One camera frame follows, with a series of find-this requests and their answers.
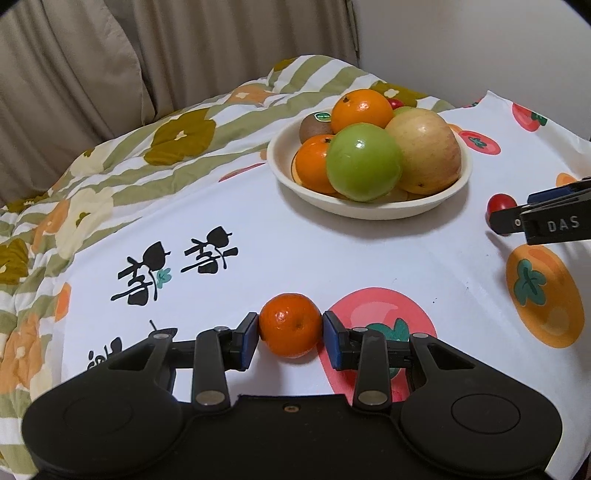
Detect cream ceramic bowl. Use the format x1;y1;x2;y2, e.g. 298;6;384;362
267;108;474;220

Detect small mandarin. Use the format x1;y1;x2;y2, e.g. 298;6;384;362
259;293;322;358

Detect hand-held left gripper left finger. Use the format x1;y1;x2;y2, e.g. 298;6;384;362
92;312;259;412

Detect large orange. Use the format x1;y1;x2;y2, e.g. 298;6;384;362
294;135;342;195
331;90;394;136

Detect beige curtain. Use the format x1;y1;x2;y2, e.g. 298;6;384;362
0;0;361;208

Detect large green apple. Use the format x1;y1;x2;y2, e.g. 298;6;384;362
326;123;403;202

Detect floral striped quilt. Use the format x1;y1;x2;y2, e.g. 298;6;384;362
0;55;458;480

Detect red cherry tomato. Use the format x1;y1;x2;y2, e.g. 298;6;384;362
485;194;517;219

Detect white persimmon-print cloth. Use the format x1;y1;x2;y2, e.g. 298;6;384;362
60;90;591;462

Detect red-yellow apple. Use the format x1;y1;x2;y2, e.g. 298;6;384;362
385;109;462;195

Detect brown kiwi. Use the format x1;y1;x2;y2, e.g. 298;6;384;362
299;111;334;145

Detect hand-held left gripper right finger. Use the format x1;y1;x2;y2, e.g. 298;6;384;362
322;311;477;411

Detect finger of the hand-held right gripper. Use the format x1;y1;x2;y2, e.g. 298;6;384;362
488;196;591;246
527;176;591;205

